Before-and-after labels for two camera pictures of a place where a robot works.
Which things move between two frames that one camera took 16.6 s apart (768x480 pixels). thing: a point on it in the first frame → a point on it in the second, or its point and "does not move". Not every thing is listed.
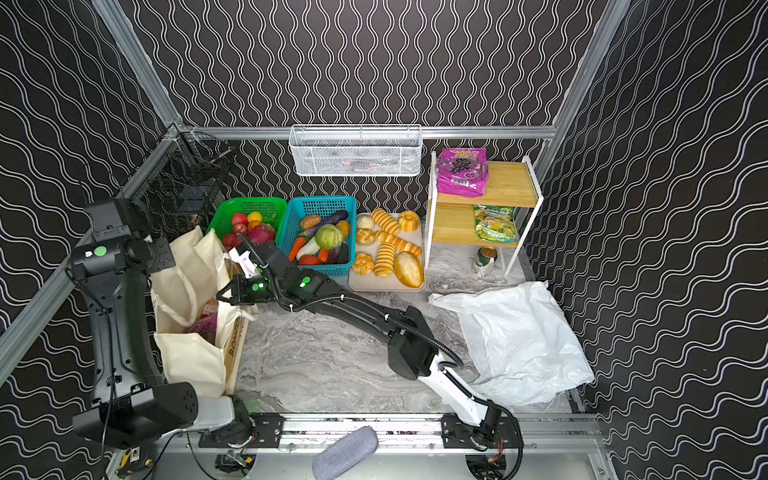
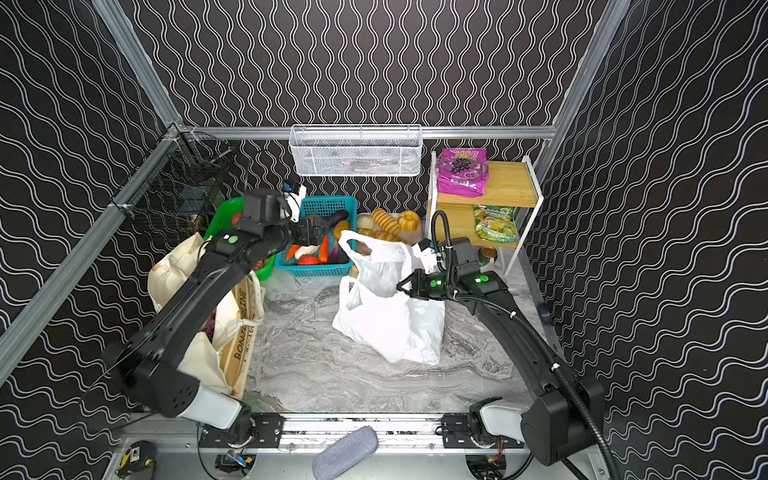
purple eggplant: [331, 219] does not move
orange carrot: [298, 243] → [324, 256]
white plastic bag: [520, 345] → [382, 316]
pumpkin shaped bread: [408, 221] does not move
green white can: [485, 260] does not move
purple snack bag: [206, 326] does not move
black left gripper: [160, 257] → [315, 228]
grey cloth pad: [346, 453] does not move
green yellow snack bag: [495, 223] does not move
